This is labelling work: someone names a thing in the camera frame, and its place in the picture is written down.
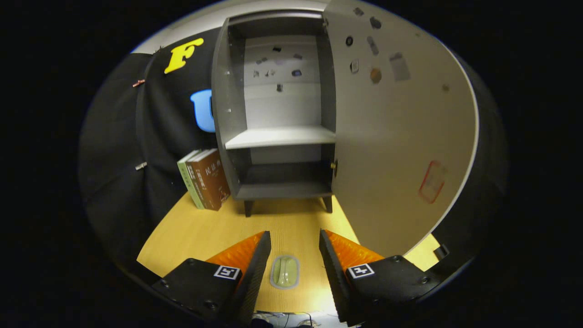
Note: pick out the pink clip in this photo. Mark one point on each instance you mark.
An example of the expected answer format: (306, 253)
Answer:
(139, 83)

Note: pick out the small black bracket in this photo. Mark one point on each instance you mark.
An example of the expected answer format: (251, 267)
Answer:
(441, 251)

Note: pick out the pale green oval box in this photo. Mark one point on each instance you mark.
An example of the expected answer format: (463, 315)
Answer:
(285, 272)

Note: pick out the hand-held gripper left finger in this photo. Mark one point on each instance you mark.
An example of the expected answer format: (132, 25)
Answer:
(255, 282)

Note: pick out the white clip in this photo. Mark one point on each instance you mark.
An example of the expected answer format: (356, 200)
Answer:
(141, 166)

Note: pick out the beige cabinet door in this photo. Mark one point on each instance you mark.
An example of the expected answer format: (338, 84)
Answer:
(387, 136)

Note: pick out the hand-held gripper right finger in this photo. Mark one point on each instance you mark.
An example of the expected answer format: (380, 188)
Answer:
(334, 278)

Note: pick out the grey cabinet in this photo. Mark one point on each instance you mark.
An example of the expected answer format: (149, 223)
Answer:
(225, 100)

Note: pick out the black backdrop cloth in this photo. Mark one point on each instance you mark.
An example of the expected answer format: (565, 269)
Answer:
(118, 159)

